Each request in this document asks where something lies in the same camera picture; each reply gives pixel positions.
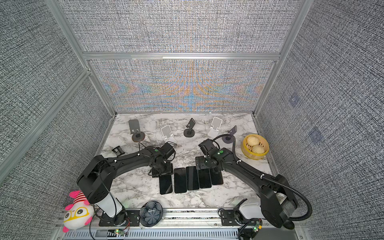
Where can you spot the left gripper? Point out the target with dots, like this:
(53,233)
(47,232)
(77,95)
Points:
(170,171)

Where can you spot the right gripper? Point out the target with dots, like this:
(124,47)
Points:
(199,160)

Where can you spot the black phone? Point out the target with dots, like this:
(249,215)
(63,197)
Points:
(216,177)
(192,178)
(166,186)
(180,180)
(204,179)

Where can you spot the purple round phone stand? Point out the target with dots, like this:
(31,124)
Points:
(228,138)

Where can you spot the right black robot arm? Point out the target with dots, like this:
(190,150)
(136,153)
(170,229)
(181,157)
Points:
(279,202)

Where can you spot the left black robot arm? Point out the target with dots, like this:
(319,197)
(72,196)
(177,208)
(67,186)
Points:
(96,179)

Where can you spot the black round stand back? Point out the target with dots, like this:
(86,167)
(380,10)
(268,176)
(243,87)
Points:
(189,131)

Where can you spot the white stand centre-left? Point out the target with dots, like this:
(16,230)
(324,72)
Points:
(168,135)

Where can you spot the brown round phone stand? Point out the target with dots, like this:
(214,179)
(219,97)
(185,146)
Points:
(137,135)

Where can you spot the white folding phone stand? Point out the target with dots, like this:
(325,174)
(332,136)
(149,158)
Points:
(215,127)

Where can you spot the dark glass flower bowl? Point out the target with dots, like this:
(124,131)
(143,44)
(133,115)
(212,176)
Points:
(151,214)

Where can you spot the small black clip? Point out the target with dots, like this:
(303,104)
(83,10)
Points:
(118,151)

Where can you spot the yellow bamboo steamer basket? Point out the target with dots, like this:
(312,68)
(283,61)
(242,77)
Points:
(255,147)

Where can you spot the pink white plush toy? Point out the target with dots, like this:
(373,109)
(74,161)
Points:
(79,213)

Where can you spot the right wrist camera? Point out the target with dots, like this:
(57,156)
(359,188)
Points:
(209,147)

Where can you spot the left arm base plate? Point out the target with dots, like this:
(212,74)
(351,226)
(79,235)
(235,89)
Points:
(123,219)

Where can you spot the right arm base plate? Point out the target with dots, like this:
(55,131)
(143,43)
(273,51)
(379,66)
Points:
(228,218)

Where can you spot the aluminium front rail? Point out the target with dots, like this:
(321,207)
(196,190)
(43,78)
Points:
(176,224)

